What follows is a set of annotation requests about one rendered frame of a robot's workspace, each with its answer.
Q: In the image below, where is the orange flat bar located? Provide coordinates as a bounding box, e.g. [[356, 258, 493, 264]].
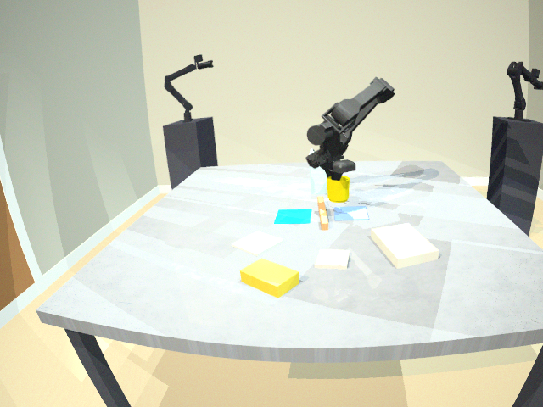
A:
[[317, 196, 328, 230]]

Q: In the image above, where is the yellow rectangular block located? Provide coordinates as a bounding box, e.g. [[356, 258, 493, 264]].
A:
[[240, 259, 299, 298]]

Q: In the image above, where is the yellow cup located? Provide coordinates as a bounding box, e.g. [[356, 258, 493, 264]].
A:
[[327, 176, 350, 203]]

